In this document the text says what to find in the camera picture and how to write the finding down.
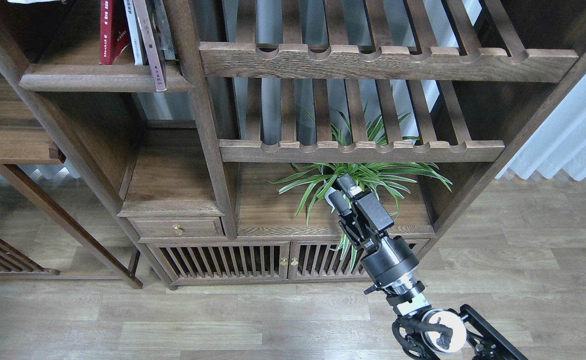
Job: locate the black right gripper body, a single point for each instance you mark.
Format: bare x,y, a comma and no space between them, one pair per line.
389,261

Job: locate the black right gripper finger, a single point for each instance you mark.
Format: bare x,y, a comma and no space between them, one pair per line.
348,186
341,204

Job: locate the yellow green paperback book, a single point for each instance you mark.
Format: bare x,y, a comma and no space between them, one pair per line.
135,35

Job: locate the red paperback book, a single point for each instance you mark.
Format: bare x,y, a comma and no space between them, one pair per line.
114,33

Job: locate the white purple paperback book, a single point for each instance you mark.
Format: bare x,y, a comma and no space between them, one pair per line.
28,2

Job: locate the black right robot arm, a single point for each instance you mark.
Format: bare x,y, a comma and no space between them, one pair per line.
423,332

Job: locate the white plant pot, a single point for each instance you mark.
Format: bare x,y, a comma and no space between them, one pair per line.
327,196

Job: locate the green spider plant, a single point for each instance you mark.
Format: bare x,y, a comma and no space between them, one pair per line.
318,177

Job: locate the dark wooden bookshelf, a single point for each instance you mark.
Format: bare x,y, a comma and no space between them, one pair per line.
462,84

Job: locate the brass drawer knob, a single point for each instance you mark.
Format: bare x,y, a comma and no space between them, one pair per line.
178,230

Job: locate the white pleated curtain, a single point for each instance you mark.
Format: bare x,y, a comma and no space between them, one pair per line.
559,144

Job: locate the grey upright book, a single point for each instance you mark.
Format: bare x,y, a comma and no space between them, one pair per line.
164,31

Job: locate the thin upright pink book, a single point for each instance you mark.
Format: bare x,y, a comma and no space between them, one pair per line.
144,13

